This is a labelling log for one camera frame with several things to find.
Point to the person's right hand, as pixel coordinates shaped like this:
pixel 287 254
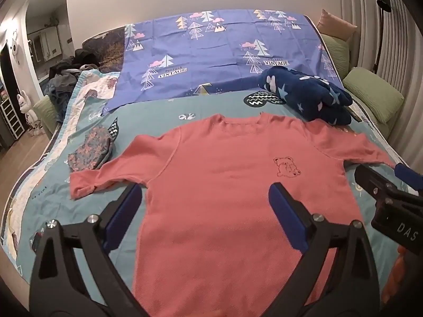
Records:
pixel 408 274

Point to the navy star-print fleece garment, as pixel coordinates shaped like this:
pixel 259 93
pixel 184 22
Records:
pixel 307 95

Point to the white cat figurine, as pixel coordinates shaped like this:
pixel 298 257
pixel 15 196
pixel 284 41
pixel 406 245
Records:
pixel 29 114

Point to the black floor lamp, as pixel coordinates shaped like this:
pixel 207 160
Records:
pixel 383 23

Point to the white slatted rack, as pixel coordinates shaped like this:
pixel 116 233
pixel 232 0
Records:
pixel 11 117

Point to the white bear wall ornament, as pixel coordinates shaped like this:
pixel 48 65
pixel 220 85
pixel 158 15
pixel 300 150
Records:
pixel 14 48

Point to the teal printed bed sheet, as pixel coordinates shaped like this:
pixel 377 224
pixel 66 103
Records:
pixel 158 119

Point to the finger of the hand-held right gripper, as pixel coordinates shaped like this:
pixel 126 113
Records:
pixel 409 176
pixel 371 181

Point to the peach pillow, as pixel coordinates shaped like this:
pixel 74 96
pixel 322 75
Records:
pixel 335 26

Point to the purple tree-print sheet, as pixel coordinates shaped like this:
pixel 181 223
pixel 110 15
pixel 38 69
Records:
pixel 218 52

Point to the folded floral cloth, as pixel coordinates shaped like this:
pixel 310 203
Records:
pixel 94 148

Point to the green pillow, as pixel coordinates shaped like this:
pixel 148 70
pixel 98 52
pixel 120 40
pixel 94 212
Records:
pixel 335 52
pixel 373 97
pixel 46 114

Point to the pile of dark clothes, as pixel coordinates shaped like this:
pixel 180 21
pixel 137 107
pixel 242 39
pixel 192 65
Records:
pixel 69 72

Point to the dark forest-print blanket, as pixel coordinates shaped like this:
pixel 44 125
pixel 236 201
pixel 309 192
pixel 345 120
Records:
pixel 104 51

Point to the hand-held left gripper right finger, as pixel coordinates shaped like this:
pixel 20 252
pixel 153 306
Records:
pixel 284 211

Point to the pink long-sleeve sweater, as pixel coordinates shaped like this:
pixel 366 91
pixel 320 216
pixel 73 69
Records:
pixel 214 204

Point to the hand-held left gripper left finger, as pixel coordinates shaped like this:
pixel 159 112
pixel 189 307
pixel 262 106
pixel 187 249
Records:
pixel 127 204

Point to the patchwork quilt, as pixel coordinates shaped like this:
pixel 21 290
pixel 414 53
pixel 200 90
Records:
pixel 92 89

